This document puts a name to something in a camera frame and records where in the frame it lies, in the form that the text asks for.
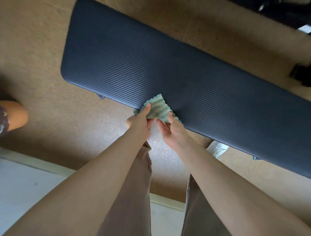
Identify white lace-up shoe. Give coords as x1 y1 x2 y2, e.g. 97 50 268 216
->
206 141 230 159

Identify person's right hand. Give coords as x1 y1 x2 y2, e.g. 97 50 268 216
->
156 112 192 150

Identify black caster wheel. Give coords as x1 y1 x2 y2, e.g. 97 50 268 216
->
290 63 311 87

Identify black chair base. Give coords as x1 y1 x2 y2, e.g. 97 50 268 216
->
228 0 311 30

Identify person's left forearm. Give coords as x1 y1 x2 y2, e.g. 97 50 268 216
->
3 124 149 236

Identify person's right forearm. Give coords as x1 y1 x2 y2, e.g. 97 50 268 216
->
174 137 311 236

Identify beige trousers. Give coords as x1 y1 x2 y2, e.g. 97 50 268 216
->
97 141 232 236

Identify dark blue ribbed padded bench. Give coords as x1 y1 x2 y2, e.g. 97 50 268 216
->
60 0 311 179

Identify green striped cleaning cloth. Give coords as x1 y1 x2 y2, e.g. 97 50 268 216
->
133 94 184 125

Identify person's left hand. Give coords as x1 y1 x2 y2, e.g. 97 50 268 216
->
126 103 155 142

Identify cream floor threshold strip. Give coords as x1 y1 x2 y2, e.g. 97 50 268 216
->
0 147 186 212

